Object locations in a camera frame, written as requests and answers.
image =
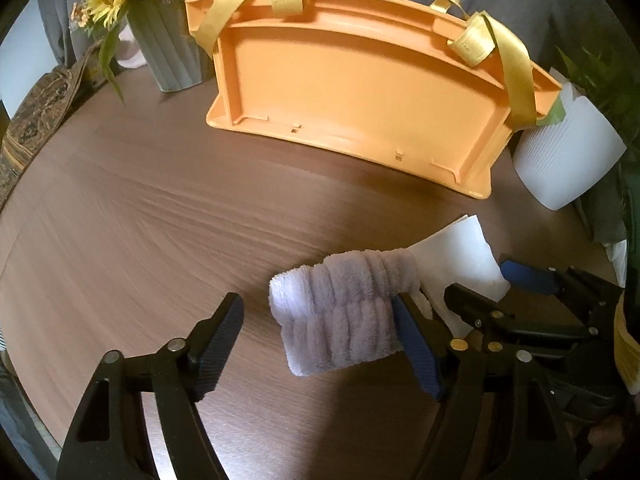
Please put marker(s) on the lavender fluffy towel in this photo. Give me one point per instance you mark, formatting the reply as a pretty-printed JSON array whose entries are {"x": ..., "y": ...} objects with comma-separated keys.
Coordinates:
[{"x": 340, "y": 310}]

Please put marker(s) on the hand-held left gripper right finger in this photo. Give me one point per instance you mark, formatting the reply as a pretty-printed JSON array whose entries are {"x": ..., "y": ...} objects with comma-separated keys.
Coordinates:
[{"x": 420, "y": 350}]

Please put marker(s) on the orange plastic basket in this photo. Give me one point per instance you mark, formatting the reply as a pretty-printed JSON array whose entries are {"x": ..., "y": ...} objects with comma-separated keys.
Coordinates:
[{"x": 350, "y": 85}]

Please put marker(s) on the brown patterned cloth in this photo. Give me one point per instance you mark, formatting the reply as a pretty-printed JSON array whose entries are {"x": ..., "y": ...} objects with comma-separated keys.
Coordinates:
[{"x": 35, "y": 105}]

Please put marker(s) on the ribbed grey vase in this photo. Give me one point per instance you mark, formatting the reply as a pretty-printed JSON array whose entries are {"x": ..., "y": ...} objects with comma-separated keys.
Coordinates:
[{"x": 170, "y": 45}]

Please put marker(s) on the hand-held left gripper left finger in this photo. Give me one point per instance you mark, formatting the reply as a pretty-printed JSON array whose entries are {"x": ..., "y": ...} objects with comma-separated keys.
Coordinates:
[{"x": 215, "y": 350}]

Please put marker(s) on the white paper sheet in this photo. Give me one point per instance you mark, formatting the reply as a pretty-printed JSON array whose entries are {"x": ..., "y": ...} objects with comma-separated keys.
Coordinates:
[{"x": 465, "y": 255}]

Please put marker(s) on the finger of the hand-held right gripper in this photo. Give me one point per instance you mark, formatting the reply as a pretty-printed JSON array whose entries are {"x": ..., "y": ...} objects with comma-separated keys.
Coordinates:
[
  {"x": 525, "y": 275},
  {"x": 470, "y": 305}
]

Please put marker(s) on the grey curtain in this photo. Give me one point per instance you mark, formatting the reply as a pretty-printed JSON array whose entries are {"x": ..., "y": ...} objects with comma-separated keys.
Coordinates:
[
  {"x": 60, "y": 10},
  {"x": 525, "y": 0}
]

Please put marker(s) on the white ribbed plant pot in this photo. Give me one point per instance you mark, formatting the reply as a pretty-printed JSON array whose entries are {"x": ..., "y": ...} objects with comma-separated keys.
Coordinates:
[{"x": 565, "y": 155}]

